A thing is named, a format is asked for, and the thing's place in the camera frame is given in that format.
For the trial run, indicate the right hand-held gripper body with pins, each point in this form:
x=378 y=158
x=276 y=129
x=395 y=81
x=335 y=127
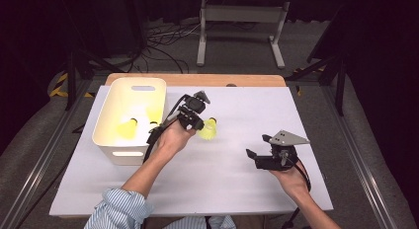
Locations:
x=276 y=161

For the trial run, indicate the person's left hand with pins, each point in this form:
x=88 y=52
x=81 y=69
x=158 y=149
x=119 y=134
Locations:
x=176 y=140

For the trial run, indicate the yellow shuttlecock black-banded cork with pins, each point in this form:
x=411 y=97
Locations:
x=127 y=130

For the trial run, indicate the person's right hand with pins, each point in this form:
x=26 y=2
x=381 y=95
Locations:
x=294 y=183

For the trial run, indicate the yellow shuttlecock white cork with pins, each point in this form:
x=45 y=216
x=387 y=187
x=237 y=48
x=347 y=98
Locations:
x=154 y=114

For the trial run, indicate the wooden table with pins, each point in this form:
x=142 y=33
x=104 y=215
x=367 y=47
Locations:
x=197 y=80

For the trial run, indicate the white metal stand frame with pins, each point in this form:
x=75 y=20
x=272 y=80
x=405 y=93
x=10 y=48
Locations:
x=242 y=13

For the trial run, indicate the aluminium frame rail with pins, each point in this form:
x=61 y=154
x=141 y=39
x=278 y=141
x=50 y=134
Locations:
x=51 y=150
x=351 y=140

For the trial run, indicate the white plastic basket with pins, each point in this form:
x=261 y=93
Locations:
x=112 y=100

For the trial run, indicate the striped shirt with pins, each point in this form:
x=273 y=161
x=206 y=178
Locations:
x=118 y=209

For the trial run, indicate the yellow black floor tape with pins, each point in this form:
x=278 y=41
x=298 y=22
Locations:
x=61 y=78

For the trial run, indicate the white table board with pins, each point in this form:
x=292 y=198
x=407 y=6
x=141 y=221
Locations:
x=217 y=189

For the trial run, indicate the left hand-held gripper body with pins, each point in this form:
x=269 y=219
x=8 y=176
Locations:
x=195 y=105

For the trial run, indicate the yellow shuttlecock black cork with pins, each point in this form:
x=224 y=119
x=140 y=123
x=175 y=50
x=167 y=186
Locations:
x=209 y=130

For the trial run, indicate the black tripod stand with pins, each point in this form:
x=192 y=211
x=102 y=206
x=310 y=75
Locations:
x=340 y=91
x=70 y=81

